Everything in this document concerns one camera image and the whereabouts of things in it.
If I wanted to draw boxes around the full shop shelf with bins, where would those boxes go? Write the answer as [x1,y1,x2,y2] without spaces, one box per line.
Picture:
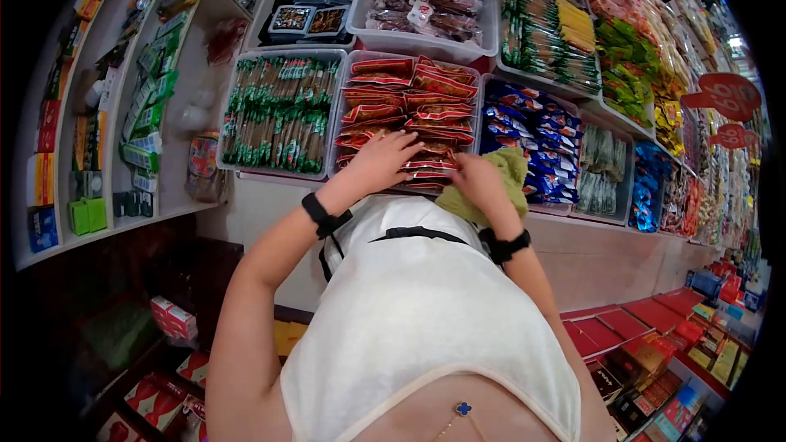
[215,0,770,248]

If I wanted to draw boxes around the person's left fingers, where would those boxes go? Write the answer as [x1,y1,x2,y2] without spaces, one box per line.
[364,129,426,164]

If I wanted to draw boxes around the green cloth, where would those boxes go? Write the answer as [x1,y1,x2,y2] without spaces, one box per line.
[434,146,531,228]

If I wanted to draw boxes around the large red round hanging sign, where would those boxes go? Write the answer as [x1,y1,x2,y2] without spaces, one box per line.
[680,72,763,123]

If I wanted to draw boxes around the full white shop shelf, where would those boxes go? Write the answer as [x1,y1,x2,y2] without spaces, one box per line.
[12,0,254,272]

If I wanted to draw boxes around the dark cabinet with red boxes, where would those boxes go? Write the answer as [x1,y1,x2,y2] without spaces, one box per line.
[77,236,246,442]

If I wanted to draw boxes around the black wrist band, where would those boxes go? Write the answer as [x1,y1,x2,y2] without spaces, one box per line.
[300,192,355,240]
[478,227,533,265]

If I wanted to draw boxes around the person's right fingers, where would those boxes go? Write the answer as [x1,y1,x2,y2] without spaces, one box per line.
[443,152,477,195]

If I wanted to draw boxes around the person's body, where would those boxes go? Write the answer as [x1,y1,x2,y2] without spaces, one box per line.
[206,195,616,442]

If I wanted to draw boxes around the person's left hand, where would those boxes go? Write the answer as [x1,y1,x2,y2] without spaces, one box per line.
[332,129,426,214]

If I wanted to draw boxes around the small red round hanging sign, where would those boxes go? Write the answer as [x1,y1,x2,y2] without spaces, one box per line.
[709,123,760,150]

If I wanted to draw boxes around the low shop shelf, red boxes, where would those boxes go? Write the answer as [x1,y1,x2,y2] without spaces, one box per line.
[559,258,768,442]

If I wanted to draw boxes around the red snack packet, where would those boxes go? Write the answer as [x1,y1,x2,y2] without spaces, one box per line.
[402,149,463,174]

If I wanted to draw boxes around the person's right hand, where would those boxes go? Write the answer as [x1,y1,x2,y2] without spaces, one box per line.
[443,152,524,238]

